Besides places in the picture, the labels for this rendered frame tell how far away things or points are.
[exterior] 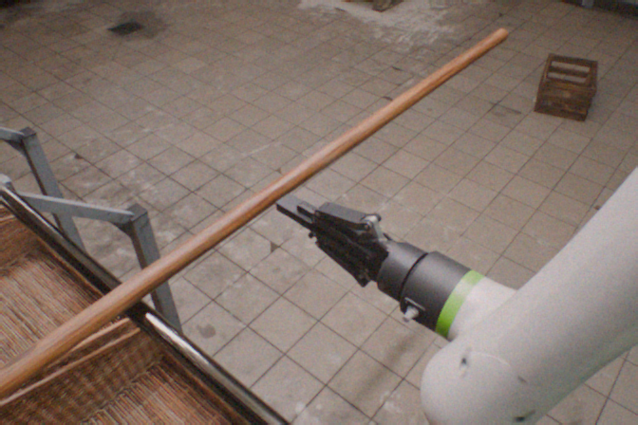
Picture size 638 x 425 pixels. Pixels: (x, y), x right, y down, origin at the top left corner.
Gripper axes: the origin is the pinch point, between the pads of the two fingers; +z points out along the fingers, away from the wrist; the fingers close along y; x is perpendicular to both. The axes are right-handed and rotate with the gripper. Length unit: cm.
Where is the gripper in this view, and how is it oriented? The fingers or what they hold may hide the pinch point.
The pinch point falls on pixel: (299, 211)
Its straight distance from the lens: 77.5
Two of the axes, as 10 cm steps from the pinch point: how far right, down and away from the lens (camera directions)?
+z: -7.6, -4.5, 4.8
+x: 6.5, -5.2, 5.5
